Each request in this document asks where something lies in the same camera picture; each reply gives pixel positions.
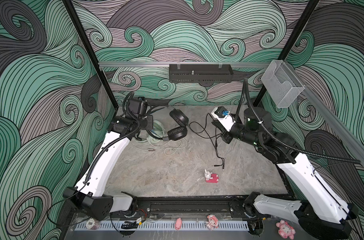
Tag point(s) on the pink toy on table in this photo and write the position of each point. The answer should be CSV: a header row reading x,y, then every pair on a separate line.
x,y
209,177

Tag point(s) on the clear plastic wall bin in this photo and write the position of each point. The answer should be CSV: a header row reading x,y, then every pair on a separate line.
x,y
282,83

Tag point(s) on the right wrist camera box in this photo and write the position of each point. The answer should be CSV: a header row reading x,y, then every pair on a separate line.
x,y
224,117

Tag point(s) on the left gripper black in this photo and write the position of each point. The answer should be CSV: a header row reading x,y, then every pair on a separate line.
x,y
150,120

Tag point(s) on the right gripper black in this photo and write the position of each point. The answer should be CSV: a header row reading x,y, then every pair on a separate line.
x,y
228,135

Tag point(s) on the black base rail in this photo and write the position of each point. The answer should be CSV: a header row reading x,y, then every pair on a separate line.
x,y
200,204

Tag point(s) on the mint green headphones with cable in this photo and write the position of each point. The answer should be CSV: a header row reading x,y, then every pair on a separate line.
x,y
155,140

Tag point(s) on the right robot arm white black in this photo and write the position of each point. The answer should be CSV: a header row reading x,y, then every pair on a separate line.
x,y
323,214

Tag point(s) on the black perforated wall tray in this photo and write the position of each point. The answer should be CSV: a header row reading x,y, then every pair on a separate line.
x,y
201,74

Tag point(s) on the small pink figure toy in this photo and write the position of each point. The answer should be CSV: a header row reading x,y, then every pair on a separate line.
x,y
178,224

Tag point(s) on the pink pig plush toy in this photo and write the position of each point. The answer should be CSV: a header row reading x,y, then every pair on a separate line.
x,y
285,230

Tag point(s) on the aluminium wall rail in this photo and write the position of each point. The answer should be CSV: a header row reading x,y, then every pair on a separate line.
x,y
156,64

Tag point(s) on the white slotted cable duct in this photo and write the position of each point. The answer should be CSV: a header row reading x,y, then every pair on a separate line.
x,y
170,226

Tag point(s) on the pink white doll toy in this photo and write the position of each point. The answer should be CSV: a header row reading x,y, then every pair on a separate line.
x,y
212,222

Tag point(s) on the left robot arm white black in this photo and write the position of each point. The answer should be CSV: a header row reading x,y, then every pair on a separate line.
x,y
88,195

